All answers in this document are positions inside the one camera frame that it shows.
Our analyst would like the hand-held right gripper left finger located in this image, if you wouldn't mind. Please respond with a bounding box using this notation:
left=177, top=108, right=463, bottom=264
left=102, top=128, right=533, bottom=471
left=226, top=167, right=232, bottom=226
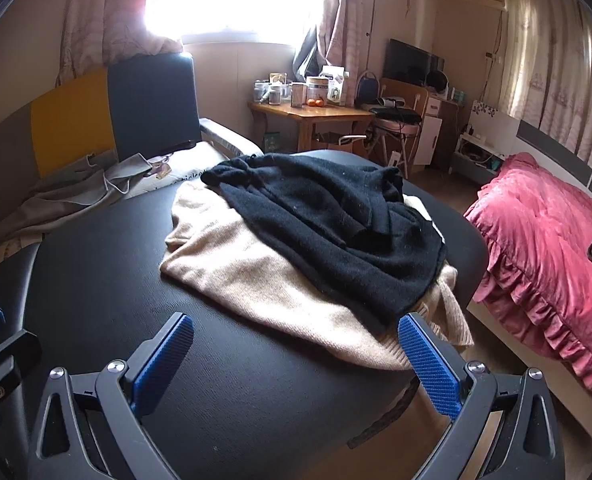
left=26, top=312, right=195, bottom=480

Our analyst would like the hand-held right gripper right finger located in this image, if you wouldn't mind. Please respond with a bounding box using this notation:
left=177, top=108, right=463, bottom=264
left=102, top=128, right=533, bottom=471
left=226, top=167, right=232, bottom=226
left=397, top=312, right=566, bottom=480

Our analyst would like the beige knit sweater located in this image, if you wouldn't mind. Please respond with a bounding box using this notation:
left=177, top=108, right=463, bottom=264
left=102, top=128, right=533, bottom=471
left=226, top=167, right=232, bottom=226
left=159, top=180, right=475, bottom=372

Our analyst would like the black knit sweater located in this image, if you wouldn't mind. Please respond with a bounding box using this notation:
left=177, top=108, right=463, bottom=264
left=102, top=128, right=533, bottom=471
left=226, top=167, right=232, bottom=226
left=201, top=152, right=449, bottom=336

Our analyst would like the pink ruffled blanket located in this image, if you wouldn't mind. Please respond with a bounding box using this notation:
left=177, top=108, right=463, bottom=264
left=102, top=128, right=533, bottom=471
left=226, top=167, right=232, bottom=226
left=463, top=152, right=592, bottom=428

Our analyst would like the white patterned cushion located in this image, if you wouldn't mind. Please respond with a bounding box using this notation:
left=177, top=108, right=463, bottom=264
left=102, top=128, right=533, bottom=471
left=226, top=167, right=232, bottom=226
left=126, top=141, right=237, bottom=198

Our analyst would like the grey yellow blue sofa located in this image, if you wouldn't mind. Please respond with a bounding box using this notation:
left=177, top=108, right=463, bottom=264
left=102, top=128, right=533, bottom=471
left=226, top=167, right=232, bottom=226
left=0, top=51, right=264, bottom=276

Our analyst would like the white cabinet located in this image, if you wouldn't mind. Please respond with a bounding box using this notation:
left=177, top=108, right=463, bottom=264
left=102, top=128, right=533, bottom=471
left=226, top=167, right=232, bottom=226
left=413, top=95, right=444, bottom=166

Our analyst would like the small chair with black bag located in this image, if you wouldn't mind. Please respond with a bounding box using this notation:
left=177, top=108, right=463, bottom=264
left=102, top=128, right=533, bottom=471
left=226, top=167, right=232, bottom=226
left=373, top=117, right=421, bottom=166

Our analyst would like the grey bed headboard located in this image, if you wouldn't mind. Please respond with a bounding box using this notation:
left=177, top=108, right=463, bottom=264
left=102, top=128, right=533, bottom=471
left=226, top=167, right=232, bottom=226
left=516, top=120, right=592, bottom=201

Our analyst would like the white bedside shelf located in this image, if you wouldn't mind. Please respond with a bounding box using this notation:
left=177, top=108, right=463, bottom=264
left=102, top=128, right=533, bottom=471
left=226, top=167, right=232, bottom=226
left=453, top=100, right=519, bottom=176

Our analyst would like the wooden desk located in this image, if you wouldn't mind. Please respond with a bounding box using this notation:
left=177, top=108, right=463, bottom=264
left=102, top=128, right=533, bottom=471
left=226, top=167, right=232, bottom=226
left=248, top=97, right=377, bottom=153

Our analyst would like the dark blue bag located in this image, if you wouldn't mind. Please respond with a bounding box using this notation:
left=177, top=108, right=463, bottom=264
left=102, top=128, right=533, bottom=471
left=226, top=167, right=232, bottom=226
left=356, top=72, right=381, bottom=108

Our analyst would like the round black object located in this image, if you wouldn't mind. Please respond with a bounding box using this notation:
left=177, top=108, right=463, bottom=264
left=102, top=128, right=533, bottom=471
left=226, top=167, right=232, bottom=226
left=426, top=70, right=449, bottom=96

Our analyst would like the white green carton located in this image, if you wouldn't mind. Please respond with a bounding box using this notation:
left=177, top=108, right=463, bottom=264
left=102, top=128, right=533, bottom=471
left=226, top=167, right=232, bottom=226
left=328, top=66, right=350, bottom=106

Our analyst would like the large white canister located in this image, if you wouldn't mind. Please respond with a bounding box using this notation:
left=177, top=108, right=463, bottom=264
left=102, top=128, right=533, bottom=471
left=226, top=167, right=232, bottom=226
left=306, top=76, right=331, bottom=106

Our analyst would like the black flat screen television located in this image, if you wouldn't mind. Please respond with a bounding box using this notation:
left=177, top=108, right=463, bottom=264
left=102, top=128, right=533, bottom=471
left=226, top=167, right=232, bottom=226
left=382, top=38, right=445, bottom=88

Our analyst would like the pink patterned curtain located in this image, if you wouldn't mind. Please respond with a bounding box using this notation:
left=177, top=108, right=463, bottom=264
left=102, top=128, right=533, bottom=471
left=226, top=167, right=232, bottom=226
left=58, top=0, right=184, bottom=83
left=321, top=0, right=377, bottom=76

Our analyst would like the pale striped curtain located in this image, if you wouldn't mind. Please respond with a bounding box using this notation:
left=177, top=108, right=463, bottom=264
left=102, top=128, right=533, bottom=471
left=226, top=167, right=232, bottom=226
left=500, top=0, right=592, bottom=161

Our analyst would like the dark grey hanging cloth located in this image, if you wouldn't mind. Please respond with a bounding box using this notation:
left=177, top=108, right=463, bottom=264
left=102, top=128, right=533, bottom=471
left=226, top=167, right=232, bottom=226
left=292, top=25, right=329, bottom=81

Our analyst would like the white bed frame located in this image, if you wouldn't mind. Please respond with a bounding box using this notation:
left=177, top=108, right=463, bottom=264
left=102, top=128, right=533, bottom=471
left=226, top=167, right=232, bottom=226
left=468, top=300, right=592, bottom=461

